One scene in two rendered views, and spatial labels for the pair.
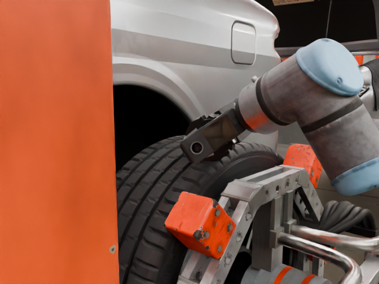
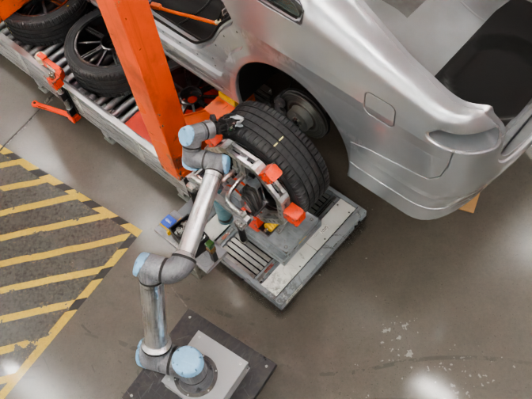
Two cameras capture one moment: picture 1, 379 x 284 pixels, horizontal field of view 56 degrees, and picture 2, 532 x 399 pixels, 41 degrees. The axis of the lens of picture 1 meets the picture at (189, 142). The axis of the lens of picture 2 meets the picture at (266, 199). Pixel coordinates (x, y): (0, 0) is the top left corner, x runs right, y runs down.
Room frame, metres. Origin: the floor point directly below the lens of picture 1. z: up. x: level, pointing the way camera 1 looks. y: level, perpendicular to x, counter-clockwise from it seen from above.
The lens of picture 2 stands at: (1.10, -2.12, 3.99)
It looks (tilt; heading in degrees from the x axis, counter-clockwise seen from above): 59 degrees down; 98
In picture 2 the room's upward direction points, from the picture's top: 10 degrees counter-clockwise
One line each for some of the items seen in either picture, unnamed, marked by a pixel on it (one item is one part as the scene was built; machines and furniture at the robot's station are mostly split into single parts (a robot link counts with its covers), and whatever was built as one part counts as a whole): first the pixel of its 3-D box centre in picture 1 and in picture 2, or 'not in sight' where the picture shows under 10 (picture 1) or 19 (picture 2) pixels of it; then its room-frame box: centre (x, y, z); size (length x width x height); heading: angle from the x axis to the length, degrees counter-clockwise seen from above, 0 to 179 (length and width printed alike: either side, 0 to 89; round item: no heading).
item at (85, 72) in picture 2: not in sight; (115, 50); (-0.26, 1.25, 0.39); 0.66 x 0.66 x 0.24
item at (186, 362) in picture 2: not in sight; (188, 364); (0.42, -1.06, 0.59); 0.17 x 0.15 x 0.18; 163
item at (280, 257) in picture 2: not in sight; (271, 220); (0.81, -0.01, 0.13); 0.50 x 0.36 x 0.10; 139
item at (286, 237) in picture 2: not in sight; (276, 210); (0.85, -0.04, 0.32); 0.40 x 0.30 x 0.28; 139
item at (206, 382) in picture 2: not in sight; (194, 372); (0.43, -1.06, 0.45); 0.19 x 0.19 x 0.10
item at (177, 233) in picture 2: not in sight; (190, 236); (0.38, -0.30, 0.51); 0.20 x 0.14 x 0.13; 129
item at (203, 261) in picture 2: not in sight; (190, 241); (0.36, -0.29, 0.44); 0.43 x 0.17 x 0.03; 139
